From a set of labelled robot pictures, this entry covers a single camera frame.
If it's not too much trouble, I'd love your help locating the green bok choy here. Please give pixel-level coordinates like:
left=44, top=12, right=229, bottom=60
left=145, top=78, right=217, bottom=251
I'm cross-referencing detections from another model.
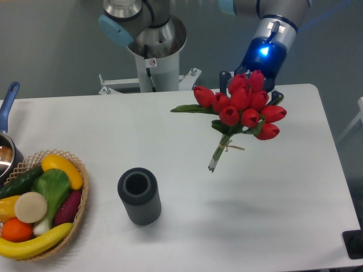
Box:
left=31, top=169, right=70, bottom=236

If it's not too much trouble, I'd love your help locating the dark grey ribbed vase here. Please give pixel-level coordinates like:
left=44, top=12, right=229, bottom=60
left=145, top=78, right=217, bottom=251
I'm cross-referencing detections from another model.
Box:
left=117, top=167, right=162, bottom=226

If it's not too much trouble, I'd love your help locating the red tulip bouquet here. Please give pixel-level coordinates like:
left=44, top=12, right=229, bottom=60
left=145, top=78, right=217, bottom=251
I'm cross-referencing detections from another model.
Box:
left=171, top=70, right=287, bottom=172

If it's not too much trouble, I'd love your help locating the black device at edge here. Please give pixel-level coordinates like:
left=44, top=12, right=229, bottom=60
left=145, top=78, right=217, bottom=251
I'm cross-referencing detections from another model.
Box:
left=342, top=229, right=362, bottom=260

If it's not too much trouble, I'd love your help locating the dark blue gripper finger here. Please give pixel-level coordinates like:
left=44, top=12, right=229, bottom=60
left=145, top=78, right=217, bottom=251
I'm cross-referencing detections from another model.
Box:
left=219, top=70, right=234, bottom=94
left=269, top=91, right=284, bottom=105

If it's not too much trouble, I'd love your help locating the blue handled saucepan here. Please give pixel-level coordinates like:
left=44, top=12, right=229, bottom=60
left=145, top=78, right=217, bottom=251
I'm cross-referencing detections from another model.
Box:
left=1, top=82, right=23, bottom=187

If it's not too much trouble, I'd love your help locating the purple sweet potato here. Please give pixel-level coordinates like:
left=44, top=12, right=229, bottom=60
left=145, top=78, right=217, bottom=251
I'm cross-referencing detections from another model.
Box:
left=54, top=190, right=82, bottom=226

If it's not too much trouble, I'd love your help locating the yellow banana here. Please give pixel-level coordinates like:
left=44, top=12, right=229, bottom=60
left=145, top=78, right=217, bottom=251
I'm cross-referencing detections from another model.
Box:
left=1, top=223, right=73, bottom=260

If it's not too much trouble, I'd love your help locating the orange fruit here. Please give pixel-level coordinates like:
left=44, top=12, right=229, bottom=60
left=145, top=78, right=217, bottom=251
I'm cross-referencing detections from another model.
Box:
left=1, top=218, right=33, bottom=243

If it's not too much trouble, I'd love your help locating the green cucumber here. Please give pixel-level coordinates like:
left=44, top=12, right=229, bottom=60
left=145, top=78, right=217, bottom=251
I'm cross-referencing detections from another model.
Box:
left=1, top=165, right=44, bottom=199

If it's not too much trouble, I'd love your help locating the yellow pepper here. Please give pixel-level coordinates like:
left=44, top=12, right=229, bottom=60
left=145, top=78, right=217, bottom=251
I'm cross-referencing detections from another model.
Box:
left=0, top=195, right=20, bottom=222

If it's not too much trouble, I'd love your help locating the white frame at right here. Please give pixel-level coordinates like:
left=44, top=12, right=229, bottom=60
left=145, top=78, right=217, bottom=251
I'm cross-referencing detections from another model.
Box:
left=337, top=97, right=362, bottom=145

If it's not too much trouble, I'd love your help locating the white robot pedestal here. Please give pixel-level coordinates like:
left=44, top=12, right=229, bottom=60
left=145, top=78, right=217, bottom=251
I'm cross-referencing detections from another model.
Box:
left=99, top=15, right=201, bottom=92

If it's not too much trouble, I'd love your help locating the woven wicker basket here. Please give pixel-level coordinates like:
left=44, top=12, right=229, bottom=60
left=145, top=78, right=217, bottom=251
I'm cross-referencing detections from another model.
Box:
left=1, top=150, right=89, bottom=261

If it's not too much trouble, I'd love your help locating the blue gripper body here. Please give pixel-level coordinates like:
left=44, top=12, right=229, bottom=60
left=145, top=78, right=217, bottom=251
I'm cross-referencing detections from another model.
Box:
left=234, top=38, right=287, bottom=92

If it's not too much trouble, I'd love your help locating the beige round slice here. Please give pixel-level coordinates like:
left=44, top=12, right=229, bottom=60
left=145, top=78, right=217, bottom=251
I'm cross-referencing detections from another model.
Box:
left=14, top=192, right=48, bottom=223

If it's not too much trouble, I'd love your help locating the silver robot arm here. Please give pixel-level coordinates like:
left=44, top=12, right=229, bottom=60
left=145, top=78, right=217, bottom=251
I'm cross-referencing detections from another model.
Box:
left=98, top=1, right=311, bottom=92

